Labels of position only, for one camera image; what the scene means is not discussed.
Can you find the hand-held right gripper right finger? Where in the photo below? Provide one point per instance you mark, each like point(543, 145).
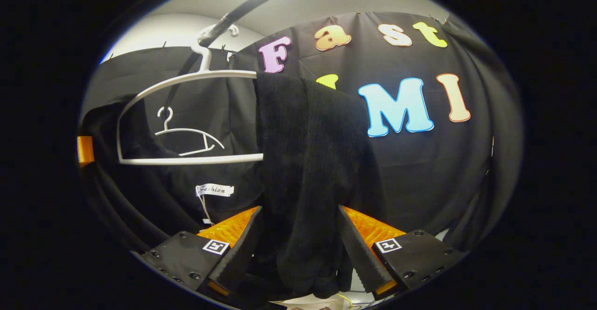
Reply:
point(359, 254)

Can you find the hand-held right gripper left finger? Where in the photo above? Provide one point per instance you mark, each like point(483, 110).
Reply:
point(242, 254)

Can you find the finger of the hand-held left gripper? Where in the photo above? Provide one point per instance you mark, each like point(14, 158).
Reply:
point(85, 150)

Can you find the white plastic clothes hanger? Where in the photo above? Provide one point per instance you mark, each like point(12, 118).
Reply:
point(186, 160)
point(186, 130)

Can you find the black knit garment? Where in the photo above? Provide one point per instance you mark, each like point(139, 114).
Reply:
point(308, 161)

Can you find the black metal clothes rack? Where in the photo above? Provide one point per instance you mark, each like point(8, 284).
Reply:
point(242, 9)

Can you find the black backdrop cloth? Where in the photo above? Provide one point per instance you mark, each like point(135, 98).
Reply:
point(419, 170)

